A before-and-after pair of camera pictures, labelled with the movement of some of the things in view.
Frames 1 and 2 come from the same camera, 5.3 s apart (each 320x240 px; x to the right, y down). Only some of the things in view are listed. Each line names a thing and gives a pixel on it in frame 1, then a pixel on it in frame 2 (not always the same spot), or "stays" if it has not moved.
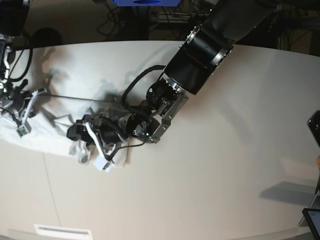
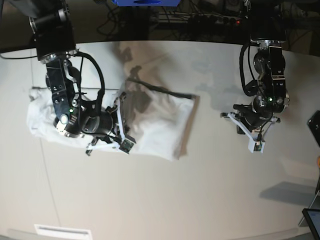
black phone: (313, 123) stays
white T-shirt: (48, 134) → (160, 121)
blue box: (146, 3) stays
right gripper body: (107, 128) → (250, 122)
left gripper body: (18, 99) → (126, 142)
